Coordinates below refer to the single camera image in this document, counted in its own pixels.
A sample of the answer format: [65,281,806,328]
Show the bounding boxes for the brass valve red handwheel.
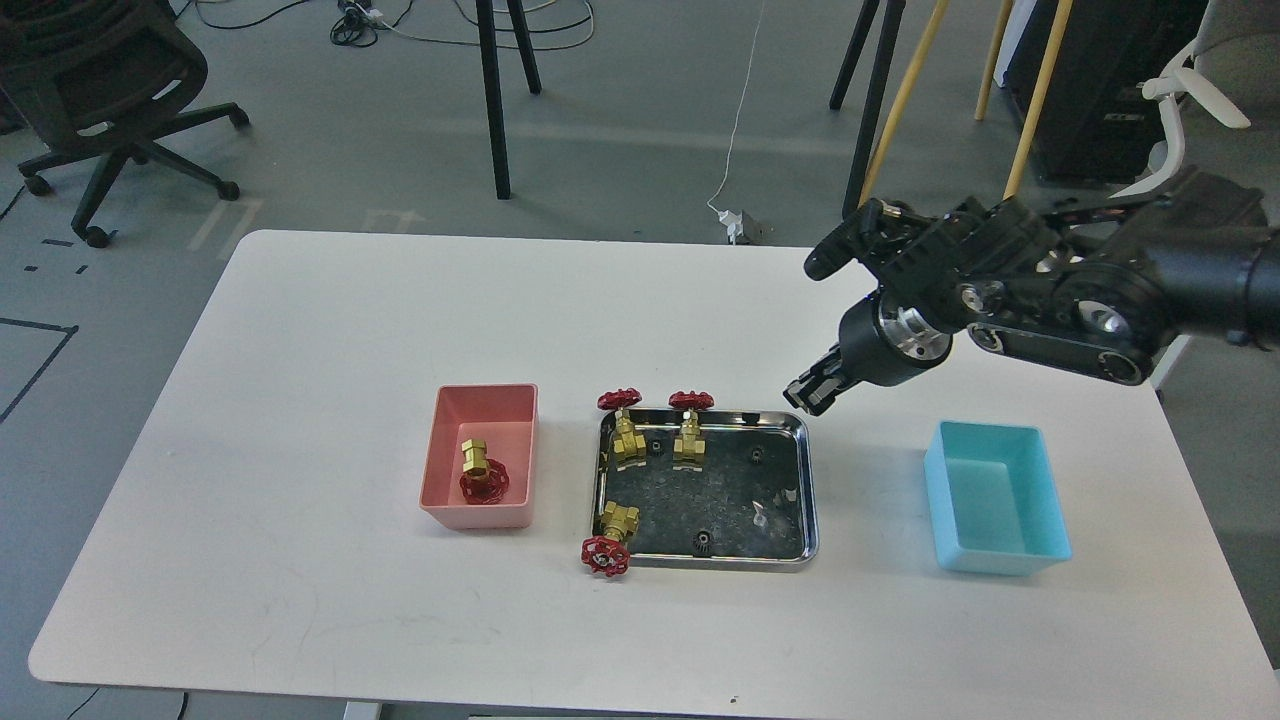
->
[458,438,511,505]

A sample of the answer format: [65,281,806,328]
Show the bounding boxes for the black tripod left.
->
[475,1,541,201]

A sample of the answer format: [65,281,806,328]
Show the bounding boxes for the blue plastic box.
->
[924,421,1073,577]

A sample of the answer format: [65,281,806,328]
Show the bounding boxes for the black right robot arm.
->
[783,167,1279,416]

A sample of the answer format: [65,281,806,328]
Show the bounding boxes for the brass valve front left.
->
[580,500,640,578]

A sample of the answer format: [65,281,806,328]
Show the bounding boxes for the black tripod right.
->
[828,1,906,219]

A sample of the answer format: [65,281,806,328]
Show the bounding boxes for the black floor cables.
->
[170,0,595,53]

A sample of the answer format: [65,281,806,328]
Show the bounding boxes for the pink plastic box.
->
[419,383,538,530]

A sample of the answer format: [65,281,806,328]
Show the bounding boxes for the white power adapter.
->
[716,209,771,246]

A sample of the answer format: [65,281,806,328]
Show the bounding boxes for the brass valve back right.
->
[668,389,716,471]

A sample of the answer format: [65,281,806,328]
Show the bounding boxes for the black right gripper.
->
[783,296,954,416]

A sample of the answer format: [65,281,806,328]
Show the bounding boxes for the black office chair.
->
[3,1,250,249]

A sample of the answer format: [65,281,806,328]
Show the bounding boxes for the white cable on floor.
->
[707,0,769,217]

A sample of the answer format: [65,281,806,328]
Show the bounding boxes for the black tripod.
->
[475,1,541,201]
[828,1,906,219]

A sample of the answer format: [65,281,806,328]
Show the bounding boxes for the wooden easel legs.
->
[852,1,1074,209]

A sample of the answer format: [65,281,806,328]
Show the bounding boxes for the brass valve back left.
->
[596,388,648,470]

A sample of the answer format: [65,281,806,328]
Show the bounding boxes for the stainless steel tray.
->
[590,407,819,570]

